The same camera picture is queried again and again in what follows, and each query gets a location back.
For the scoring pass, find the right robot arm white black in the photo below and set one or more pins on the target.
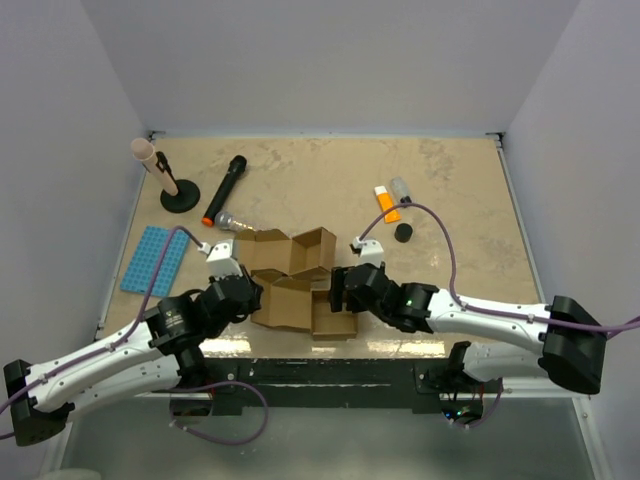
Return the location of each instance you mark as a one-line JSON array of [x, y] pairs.
[[560, 341]]

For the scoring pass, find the beige microphone on stand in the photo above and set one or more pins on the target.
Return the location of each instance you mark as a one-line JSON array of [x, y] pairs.
[[144, 151]]

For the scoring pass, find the small black round cap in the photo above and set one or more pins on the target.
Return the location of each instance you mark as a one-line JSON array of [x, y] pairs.
[[403, 233]]

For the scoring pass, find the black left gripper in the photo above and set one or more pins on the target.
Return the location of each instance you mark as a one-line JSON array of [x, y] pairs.
[[255, 301]]

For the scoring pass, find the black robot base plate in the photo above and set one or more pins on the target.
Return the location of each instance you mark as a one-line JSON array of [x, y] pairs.
[[410, 384]]

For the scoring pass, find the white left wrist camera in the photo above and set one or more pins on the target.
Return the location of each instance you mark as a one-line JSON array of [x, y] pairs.
[[220, 259]]

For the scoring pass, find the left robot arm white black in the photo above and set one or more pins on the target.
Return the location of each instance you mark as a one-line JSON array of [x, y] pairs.
[[158, 351]]

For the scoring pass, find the black microphone orange end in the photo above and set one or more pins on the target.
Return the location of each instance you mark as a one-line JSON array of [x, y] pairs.
[[235, 170]]

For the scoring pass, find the blue studded building plate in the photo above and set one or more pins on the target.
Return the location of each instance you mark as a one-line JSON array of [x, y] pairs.
[[138, 273]]

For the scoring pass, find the taped cardboard box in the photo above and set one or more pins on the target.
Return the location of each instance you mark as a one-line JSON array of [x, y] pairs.
[[306, 256]]

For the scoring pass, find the small cardboard box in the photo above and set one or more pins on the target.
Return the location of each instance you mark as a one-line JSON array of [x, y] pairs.
[[294, 305]]

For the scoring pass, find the orange tube white cap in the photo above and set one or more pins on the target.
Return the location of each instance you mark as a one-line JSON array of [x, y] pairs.
[[386, 203]]

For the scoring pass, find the silver glitter microphone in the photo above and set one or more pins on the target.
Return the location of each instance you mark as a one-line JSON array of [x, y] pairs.
[[226, 221]]

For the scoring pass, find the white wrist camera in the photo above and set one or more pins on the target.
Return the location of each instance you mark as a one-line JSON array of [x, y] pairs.
[[368, 251], [220, 259]]

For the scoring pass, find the small clear black-capped bottle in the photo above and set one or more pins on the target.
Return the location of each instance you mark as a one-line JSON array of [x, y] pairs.
[[401, 191]]

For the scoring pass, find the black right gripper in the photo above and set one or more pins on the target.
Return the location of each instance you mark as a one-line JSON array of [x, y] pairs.
[[337, 293]]

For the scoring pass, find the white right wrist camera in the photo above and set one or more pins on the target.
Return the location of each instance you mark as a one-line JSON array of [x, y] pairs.
[[368, 251]]

